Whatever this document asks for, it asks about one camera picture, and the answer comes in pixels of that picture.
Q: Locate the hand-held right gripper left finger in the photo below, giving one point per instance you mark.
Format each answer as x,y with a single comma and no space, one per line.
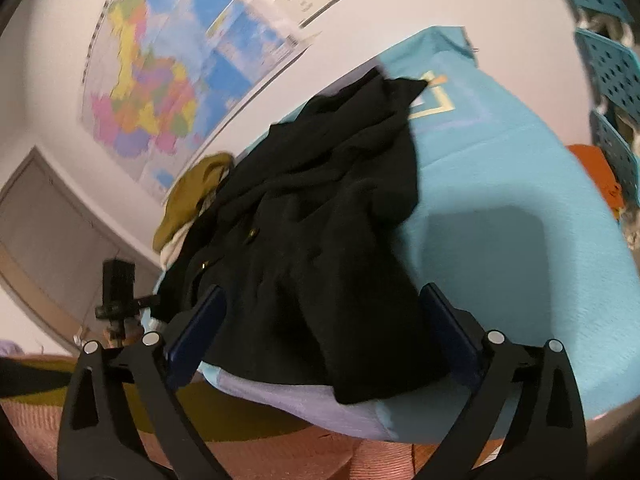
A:
197,340

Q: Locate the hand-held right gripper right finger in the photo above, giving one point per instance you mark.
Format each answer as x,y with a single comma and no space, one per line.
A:
450,340

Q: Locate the black garment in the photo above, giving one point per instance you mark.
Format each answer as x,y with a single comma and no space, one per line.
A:
310,235

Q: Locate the olive green mat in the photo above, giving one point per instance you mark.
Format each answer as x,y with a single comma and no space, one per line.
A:
240,410

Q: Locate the cream garment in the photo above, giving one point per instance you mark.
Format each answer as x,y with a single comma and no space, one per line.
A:
172,252

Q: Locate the teal and grey bed sheet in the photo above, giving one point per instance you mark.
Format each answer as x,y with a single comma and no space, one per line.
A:
500,210

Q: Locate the mustard garment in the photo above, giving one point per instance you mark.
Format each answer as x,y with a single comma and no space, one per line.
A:
190,200

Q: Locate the pink woven mat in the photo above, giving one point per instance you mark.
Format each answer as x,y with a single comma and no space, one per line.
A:
300,460

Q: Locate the grey door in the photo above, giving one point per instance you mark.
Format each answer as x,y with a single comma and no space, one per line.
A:
50,235

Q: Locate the lilac cloth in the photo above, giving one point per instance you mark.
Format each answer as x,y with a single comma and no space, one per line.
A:
7,349

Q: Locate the orange cloth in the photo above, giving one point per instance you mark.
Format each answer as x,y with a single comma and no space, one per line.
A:
595,170

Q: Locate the blue plastic storage rack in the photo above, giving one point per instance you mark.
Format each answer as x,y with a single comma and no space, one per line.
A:
615,70

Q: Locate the black camera on stand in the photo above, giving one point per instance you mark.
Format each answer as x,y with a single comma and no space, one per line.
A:
119,282

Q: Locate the colourful wall map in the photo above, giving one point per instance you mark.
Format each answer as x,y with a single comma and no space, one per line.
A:
150,85

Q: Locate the white wall socket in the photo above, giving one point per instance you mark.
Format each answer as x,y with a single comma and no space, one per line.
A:
300,2

